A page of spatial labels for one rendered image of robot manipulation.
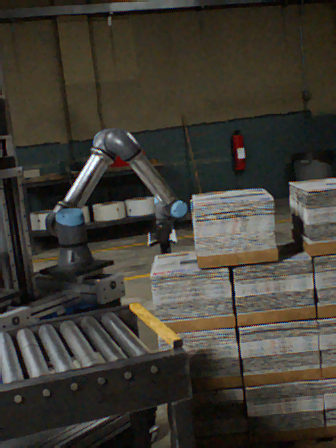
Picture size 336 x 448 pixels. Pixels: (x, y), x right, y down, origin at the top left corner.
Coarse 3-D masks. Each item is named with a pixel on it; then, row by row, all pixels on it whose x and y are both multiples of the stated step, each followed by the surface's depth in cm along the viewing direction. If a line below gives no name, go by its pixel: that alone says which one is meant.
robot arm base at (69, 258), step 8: (64, 248) 277; (72, 248) 276; (80, 248) 277; (88, 248) 281; (64, 256) 277; (72, 256) 276; (80, 256) 276; (88, 256) 278; (64, 264) 276; (72, 264) 275; (80, 264) 275; (88, 264) 278
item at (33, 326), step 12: (96, 312) 211; (108, 312) 210; (120, 312) 211; (132, 312) 213; (24, 324) 207; (36, 324) 205; (60, 324) 206; (132, 324) 213; (12, 336) 202; (36, 336) 204; (60, 336) 207; (84, 336) 209; (48, 360) 206
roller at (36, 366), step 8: (24, 328) 203; (16, 336) 201; (24, 336) 194; (32, 336) 195; (24, 344) 188; (32, 344) 186; (24, 352) 182; (32, 352) 179; (40, 352) 181; (24, 360) 179; (32, 360) 173; (40, 360) 172; (32, 368) 167; (40, 368) 165; (32, 376) 163
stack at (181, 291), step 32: (160, 256) 275; (192, 256) 267; (288, 256) 247; (320, 256) 242; (160, 288) 243; (192, 288) 243; (224, 288) 243; (256, 288) 243; (288, 288) 243; (320, 288) 242; (160, 320) 246; (320, 320) 244; (192, 352) 247; (224, 352) 246; (256, 352) 246; (288, 352) 246; (320, 352) 249; (288, 384) 248; (320, 384) 248; (224, 416) 251; (256, 416) 250; (288, 416) 250; (320, 416) 250
